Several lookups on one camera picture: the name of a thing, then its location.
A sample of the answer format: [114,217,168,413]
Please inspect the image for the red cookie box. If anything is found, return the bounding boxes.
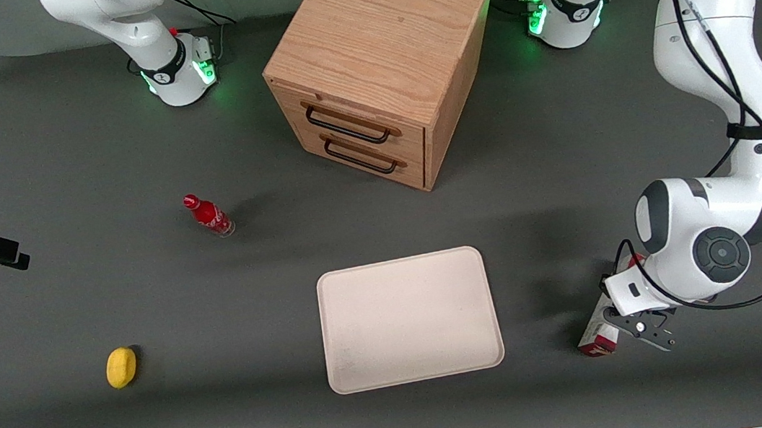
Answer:
[567,252,659,360]

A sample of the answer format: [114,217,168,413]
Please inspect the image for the beige plastic tray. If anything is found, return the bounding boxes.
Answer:
[313,243,508,397]

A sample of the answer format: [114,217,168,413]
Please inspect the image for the yellow lemon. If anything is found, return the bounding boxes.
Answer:
[104,345,141,390]

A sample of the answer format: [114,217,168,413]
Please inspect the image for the red cola bottle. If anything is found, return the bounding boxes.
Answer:
[183,189,237,243]

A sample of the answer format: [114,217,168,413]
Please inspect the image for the wooden drawer front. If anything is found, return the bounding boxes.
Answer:
[269,64,430,178]
[294,111,431,205]

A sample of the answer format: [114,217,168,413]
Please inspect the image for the wooden drawer cabinet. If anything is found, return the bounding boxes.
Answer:
[254,0,518,209]

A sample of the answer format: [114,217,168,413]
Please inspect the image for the black drawer handle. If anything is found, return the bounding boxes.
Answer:
[323,130,400,182]
[305,95,393,153]

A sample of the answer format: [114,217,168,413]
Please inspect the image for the black right base cables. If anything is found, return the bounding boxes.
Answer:
[166,0,242,73]

